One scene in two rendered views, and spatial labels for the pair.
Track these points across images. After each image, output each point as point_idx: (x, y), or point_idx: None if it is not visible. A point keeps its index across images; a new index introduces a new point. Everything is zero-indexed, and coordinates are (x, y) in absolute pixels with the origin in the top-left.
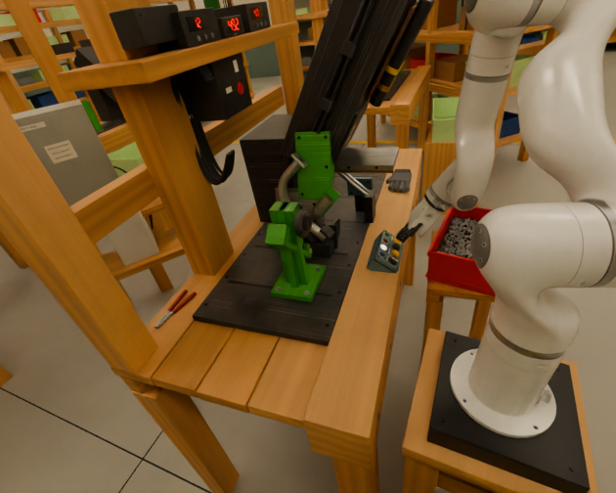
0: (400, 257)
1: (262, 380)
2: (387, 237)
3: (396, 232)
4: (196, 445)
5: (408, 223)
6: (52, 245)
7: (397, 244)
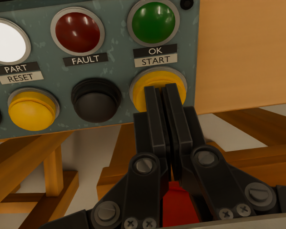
0: (53, 131)
1: None
2: (131, 35)
3: None
4: None
5: (204, 192)
6: None
7: (106, 106)
